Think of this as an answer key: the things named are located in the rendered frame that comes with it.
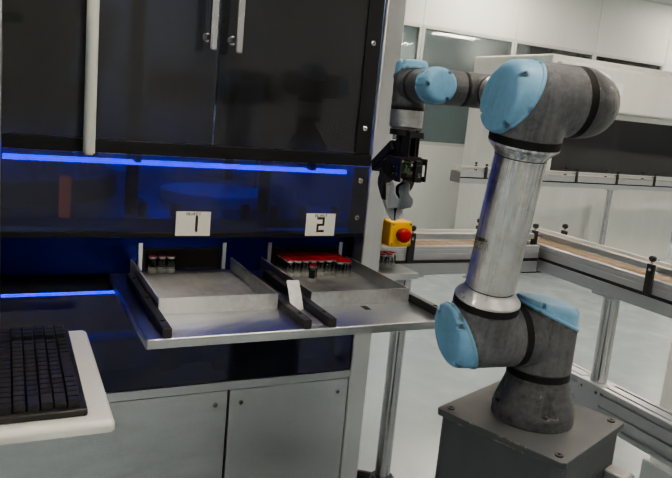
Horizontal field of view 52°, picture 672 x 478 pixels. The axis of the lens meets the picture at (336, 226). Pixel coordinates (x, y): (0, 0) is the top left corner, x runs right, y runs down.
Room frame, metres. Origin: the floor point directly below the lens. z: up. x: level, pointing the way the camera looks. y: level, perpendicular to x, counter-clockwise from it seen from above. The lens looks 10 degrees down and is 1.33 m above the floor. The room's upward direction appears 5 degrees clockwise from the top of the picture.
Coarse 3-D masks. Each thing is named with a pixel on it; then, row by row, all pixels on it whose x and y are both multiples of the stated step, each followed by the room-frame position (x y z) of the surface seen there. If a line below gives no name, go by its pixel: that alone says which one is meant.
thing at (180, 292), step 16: (144, 272) 1.64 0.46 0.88; (176, 272) 1.67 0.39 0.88; (192, 272) 1.69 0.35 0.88; (208, 272) 1.70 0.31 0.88; (224, 272) 1.72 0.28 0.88; (240, 272) 1.68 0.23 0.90; (160, 288) 1.52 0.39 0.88; (176, 288) 1.53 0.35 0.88; (192, 288) 1.54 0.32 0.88; (208, 288) 1.56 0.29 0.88; (224, 288) 1.57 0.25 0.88; (240, 288) 1.58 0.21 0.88; (256, 288) 1.57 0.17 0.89; (160, 304) 1.34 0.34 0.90; (176, 304) 1.35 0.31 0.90; (192, 304) 1.37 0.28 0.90; (208, 304) 1.38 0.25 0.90; (224, 304) 1.40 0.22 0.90; (240, 304) 1.41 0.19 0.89; (256, 304) 1.43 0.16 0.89; (272, 304) 1.45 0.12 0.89
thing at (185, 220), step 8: (176, 216) 1.61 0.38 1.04; (184, 216) 1.61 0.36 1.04; (192, 216) 1.62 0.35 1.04; (200, 216) 1.63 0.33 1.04; (208, 216) 1.64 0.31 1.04; (176, 224) 1.61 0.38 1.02; (184, 224) 1.61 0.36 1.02; (192, 224) 1.62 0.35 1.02; (200, 224) 1.63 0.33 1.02; (208, 224) 1.64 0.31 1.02; (176, 232) 1.61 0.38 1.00; (184, 232) 1.62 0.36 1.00; (192, 232) 1.62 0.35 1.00; (200, 232) 1.63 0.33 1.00; (208, 232) 1.64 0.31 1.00
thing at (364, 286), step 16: (352, 272) 1.85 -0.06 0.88; (368, 272) 1.78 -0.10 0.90; (304, 288) 1.52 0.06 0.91; (320, 288) 1.65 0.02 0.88; (336, 288) 1.66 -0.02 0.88; (352, 288) 1.68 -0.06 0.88; (368, 288) 1.69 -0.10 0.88; (384, 288) 1.70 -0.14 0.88; (400, 288) 1.59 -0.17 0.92; (320, 304) 1.50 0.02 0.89; (336, 304) 1.52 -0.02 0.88; (352, 304) 1.54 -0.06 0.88
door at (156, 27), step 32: (32, 0) 1.47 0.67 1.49; (64, 0) 1.50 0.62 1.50; (128, 0) 1.56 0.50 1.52; (160, 0) 1.59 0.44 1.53; (192, 0) 1.62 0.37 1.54; (32, 32) 1.47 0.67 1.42; (64, 32) 1.50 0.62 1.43; (128, 32) 1.56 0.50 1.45; (160, 32) 1.59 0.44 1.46; (192, 32) 1.62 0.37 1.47; (32, 64) 1.47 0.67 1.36; (64, 64) 1.50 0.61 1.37; (128, 64) 1.56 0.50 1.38; (160, 64) 1.59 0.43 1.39; (192, 64) 1.63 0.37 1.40; (32, 96) 1.47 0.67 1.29; (64, 96) 1.50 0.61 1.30; (128, 96) 1.56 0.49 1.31; (160, 96) 1.59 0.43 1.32; (192, 96) 1.63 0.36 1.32; (32, 128) 1.47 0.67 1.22; (64, 128) 1.50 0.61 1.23; (96, 128) 1.53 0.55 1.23; (128, 128) 1.56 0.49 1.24; (160, 128) 1.60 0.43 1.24; (192, 128) 1.63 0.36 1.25
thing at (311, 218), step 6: (306, 216) 1.76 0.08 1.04; (312, 216) 1.77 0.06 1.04; (318, 216) 1.77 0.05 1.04; (324, 216) 1.78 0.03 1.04; (330, 216) 1.79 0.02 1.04; (306, 222) 1.76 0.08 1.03; (312, 222) 1.77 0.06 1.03; (318, 222) 1.77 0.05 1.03; (330, 222) 1.79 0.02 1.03; (306, 228) 1.76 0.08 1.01; (312, 228) 1.77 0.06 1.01; (318, 228) 1.78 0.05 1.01; (324, 228) 1.78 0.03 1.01; (330, 228) 1.79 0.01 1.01; (306, 234) 1.76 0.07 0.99; (312, 234) 1.77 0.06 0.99; (318, 234) 1.78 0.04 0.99; (324, 234) 1.78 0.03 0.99; (330, 234) 1.79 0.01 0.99
